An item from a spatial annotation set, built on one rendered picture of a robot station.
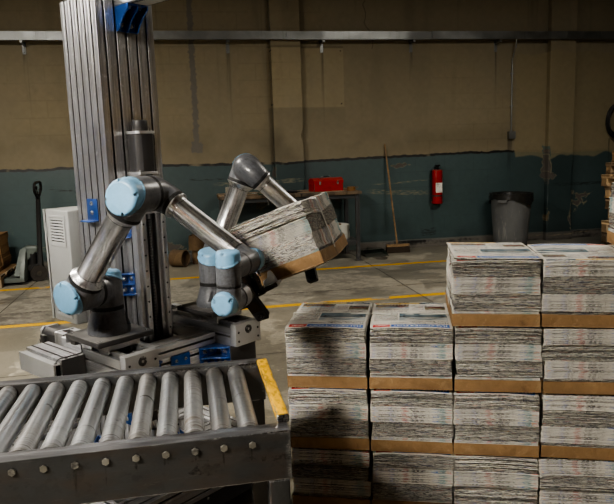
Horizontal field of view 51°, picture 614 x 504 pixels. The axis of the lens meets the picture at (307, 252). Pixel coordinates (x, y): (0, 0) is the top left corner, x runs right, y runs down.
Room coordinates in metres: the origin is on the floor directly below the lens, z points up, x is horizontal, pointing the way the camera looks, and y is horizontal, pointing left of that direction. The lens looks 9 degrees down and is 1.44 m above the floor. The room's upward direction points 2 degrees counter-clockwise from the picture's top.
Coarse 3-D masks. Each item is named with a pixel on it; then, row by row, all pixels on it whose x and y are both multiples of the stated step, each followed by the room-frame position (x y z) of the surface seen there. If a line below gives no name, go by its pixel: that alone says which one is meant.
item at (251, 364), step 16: (144, 368) 1.88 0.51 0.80; (160, 368) 1.88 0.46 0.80; (176, 368) 1.87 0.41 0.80; (192, 368) 1.87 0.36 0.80; (208, 368) 1.87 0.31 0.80; (224, 368) 1.88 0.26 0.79; (256, 368) 1.90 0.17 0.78; (0, 384) 1.78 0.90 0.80; (16, 384) 1.78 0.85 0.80; (48, 384) 1.79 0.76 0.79; (64, 384) 1.80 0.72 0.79; (112, 384) 1.82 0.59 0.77; (160, 384) 1.85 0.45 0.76; (224, 384) 1.88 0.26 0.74; (256, 384) 1.90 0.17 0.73; (80, 416) 1.81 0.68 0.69
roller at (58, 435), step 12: (72, 384) 1.78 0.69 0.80; (84, 384) 1.78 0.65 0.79; (72, 396) 1.67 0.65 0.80; (84, 396) 1.73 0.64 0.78; (60, 408) 1.60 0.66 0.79; (72, 408) 1.60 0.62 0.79; (60, 420) 1.51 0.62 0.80; (72, 420) 1.55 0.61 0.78; (48, 432) 1.46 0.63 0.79; (60, 432) 1.45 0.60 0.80; (48, 444) 1.38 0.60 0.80; (60, 444) 1.40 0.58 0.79
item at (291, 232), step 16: (288, 208) 2.16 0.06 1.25; (304, 208) 2.20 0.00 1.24; (240, 224) 2.21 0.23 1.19; (256, 224) 2.19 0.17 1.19; (272, 224) 2.17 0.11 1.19; (288, 224) 2.16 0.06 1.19; (304, 224) 2.15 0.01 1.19; (320, 224) 2.26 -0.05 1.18; (240, 240) 2.21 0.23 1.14; (256, 240) 2.19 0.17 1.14; (272, 240) 2.18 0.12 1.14; (288, 240) 2.17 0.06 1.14; (304, 240) 2.14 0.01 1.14; (320, 240) 2.22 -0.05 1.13; (272, 256) 2.18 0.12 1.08; (288, 256) 2.16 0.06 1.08; (256, 272) 2.19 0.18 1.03
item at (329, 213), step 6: (324, 192) 2.46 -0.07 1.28; (318, 198) 2.36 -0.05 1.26; (324, 198) 2.42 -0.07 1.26; (324, 204) 2.39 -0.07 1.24; (330, 204) 2.47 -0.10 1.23; (324, 210) 2.37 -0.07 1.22; (330, 210) 2.44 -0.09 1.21; (330, 216) 2.41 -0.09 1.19; (336, 216) 2.48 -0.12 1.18; (330, 222) 2.38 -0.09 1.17; (336, 222) 2.47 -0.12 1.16; (330, 228) 2.36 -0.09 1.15; (336, 228) 2.44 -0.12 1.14; (336, 234) 2.40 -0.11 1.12; (342, 234) 2.47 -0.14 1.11; (336, 240) 2.37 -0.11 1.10
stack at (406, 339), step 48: (288, 336) 2.20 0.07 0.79; (336, 336) 2.18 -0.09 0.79; (384, 336) 2.15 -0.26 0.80; (432, 336) 2.12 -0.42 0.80; (480, 336) 2.10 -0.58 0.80; (528, 336) 2.08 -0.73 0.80; (576, 336) 2.05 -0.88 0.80; (336, 432) 2.18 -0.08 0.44; (384, 432) 2.15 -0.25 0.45; (432, 432) 2.13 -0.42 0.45; (480, 432) 2.10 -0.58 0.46; (528, 432) 2.07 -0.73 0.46; (576, 432) 2.04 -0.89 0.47; (336, 480) 2.18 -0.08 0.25; (384, 480) 2.15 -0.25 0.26; (432, 480) 2.13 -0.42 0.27; (480, 480) 2.09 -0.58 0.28; (528, 480) 2.07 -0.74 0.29; (576, 480) 2.04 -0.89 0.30
